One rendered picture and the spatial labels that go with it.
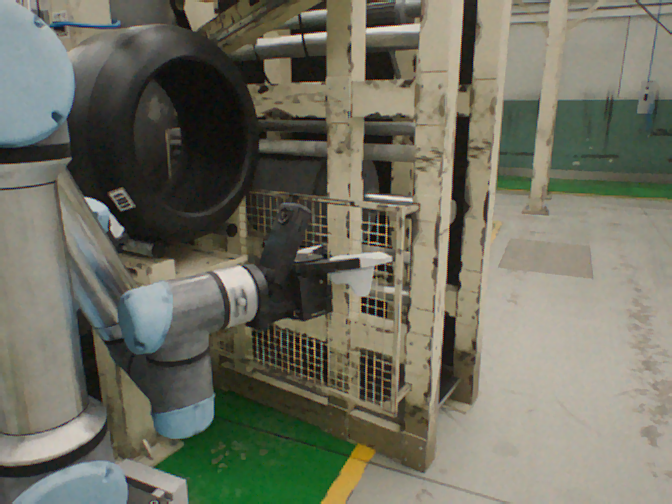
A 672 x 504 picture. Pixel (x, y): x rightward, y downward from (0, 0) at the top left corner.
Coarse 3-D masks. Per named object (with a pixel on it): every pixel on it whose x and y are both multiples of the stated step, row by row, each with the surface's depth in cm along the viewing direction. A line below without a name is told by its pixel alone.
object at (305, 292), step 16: (304, 256) 71; (320, 256) 70; (256, 272) 64; (304, 272) 68; (272, 288) 67; (288, 288) 69; (304, 288) 68; (320, 288) 70; (272, 304) 67; (288, 304) 68; (304, 304) 68; (320, 304) 71; (256, 320) 66; (272, 320) 69; (304, 320) 68
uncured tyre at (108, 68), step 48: (96, 48) 125; (144, 48) 124; (192, 48) 134; (96, 96) 118; (192, 96) 170; (240, 96) 151; (96, 144) 119; (192, 144) 174; (240, 144) 169; (96, 192) 125; (144, 192) 128; (192, 192) 174; (240, 192) 157
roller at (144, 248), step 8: (136, 240) 141; (144, 240) 140; (152, 240) 140; (128, 248) 142; (136, 248) 140; (144, 248) 138; (152, 248) 136; (160, 248) 138; (152, 256) 138; (160, 256) 138
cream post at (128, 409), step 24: (48, 0) 150; (72, 0) 145; (96, 0) 150; (96, 24) 151; (72, 48) 148; (96, 336) 178; (120, 384) 177; (120, 408) 180; (144, 408) 188; (120, 432) 184; (144, 432) 189; (120, 456) 188
